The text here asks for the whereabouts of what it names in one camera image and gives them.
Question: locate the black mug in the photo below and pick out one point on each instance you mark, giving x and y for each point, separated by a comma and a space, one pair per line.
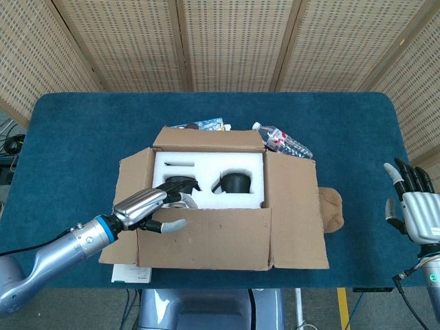
235, 182

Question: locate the white foam insert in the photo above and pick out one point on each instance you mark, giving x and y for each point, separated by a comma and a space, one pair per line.
206, 165

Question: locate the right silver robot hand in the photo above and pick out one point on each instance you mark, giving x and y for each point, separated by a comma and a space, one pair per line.
421, 216

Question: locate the white flat carton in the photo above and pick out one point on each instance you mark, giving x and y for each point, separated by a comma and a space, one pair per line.
130, 275

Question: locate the brown plush bear toy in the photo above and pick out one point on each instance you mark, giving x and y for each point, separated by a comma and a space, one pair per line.
331, 209

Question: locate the clear plastic water bottle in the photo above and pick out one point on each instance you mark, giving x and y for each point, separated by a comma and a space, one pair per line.
285, 141

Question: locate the red cardboard box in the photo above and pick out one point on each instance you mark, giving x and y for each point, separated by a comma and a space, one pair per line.
223, 237

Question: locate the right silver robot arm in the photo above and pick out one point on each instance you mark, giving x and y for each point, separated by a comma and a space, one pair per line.
433, 271

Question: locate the woven folding screen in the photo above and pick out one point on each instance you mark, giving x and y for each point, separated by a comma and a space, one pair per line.
233, 44

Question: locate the black teapot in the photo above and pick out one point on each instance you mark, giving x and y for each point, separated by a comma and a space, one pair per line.
187, 181

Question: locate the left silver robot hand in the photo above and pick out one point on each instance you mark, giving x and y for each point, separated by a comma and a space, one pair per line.
141, 204

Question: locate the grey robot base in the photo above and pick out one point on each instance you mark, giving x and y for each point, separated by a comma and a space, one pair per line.
206, 309

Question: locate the black table control panel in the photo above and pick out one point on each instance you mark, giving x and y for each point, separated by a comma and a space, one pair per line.
373, 289

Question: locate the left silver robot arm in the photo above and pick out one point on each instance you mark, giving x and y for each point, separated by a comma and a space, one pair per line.
55, 247

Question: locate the blue snack package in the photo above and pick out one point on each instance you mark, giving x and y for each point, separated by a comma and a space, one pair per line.
209, 124

